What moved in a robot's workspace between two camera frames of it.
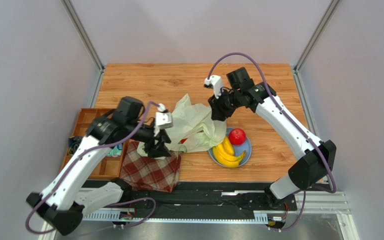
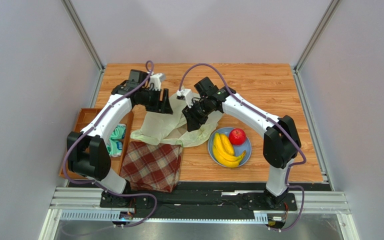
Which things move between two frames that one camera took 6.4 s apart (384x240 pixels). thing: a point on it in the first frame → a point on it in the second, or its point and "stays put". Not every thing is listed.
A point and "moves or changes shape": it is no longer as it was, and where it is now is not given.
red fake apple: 237,136 stays put
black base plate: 211,201 stays put
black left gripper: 159,150 → 161,106
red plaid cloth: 157,174 stays put
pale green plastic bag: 194,129 moves or changes shape
